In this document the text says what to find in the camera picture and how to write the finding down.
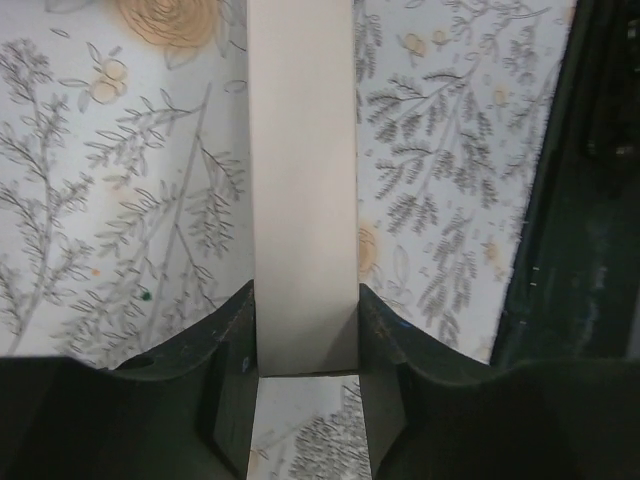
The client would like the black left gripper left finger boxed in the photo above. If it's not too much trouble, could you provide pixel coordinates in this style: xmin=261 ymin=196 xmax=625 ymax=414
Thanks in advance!
xmin=1 ymin=284 xmax=258 ymax=479

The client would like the floral paper table mat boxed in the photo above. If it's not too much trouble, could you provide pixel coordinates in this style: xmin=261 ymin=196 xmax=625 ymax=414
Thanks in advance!
xmin=0 ymin=0 xmax=576 ymax=480

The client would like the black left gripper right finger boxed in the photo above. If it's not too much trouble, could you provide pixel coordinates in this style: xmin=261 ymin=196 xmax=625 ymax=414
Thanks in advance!
xmin=358 ymin=286 xmax=639 ymax=479

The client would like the aluminium rail frame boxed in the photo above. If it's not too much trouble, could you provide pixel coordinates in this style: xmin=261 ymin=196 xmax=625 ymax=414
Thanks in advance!
xmin=490 ymin=1 xmax=639 ymax=367

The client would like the white Harry's razor box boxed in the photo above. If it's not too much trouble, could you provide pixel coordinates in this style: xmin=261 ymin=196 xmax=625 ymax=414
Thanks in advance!
xmin=248 ymin=0 xmax=358 ymax=377

